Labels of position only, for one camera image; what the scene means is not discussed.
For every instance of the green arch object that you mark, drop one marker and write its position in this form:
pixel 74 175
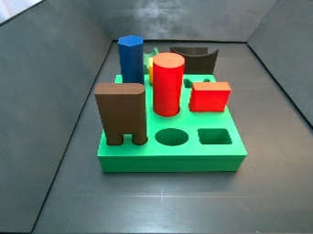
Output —
pixel 147 57

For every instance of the brown arch block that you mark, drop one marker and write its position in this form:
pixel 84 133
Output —
pixel 121 108

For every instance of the black curved fixture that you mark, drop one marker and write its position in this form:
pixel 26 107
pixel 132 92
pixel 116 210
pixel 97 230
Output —
pixel 199 61

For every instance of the green shape sorter base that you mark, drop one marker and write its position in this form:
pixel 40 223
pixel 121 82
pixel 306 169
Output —
pixel 189 142

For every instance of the red square block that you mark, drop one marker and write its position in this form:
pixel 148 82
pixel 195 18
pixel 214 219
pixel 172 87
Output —
pixel 208 96

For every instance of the red cylinder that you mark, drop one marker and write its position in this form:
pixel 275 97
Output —
pixel 167 74

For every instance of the yellow block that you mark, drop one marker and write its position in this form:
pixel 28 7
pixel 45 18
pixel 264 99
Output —
pixel 149 67

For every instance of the blue hexagonal prism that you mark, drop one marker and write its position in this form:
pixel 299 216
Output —
pixel 131 59

